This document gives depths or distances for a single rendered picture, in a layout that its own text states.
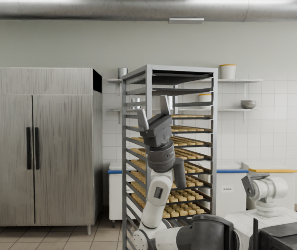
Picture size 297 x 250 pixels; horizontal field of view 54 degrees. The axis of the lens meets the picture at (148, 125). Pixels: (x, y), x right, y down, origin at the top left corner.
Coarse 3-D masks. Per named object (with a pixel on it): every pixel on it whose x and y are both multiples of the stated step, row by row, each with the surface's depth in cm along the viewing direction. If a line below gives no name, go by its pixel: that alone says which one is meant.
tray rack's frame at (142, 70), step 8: (152, 64) 171; (136, 72) 191; (144, 72) 206; (152, 72) 206; (160, 72) 206; (168, 72) 206; (176, 72) 206; (184, 72) 206; (192, 72) 206; (200, 72) 201; (208, 72) 185; (176, 96) 244; (176, 112) 244; (176, 120) 245
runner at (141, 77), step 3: (138, 75) 197; (141, 75) 191; (144, 75) 185; (153, 75) 174; (132, 78) 212; (135, 78) 204; (138, 78) 198; (141, 78) 191; (144, 78) 190; (126, 81) 228; (129, 81) 220; (132, 81) 212; (135, 81) 210
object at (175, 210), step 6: (138, 198) 219; (144, 204) 204; (174, 204) 204; (180, 204) 205; (186, 204) 208; (192, 204) 204; (168, 210) 192; (174, 210) 192; (180, 210) 193; (186, 210) 195; (192, 210) 192; (198, 210) 192; (162, 216) 184; (168, 216) 183; (174, 216) 185
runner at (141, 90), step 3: (144, 87) 185; (132, 90) 212; (135, 90) 205; (138, 90) 198; (141, 90) 192; (144, 90) 186; (153, 90) 173; (126, 93) 229; (129, 93) 220; (132, 93) 212; (135, 93) 205; (138, 93) 204
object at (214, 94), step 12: (216, 72) 186; (216, 84) 186; (216, 96) 186; (216, 108) 187; (216, 120) 187; (216, 132) 188; (216, 144) 188; (216, 156) 189; (216, 168) 189; (216, 180) 189; (216, 192) 190
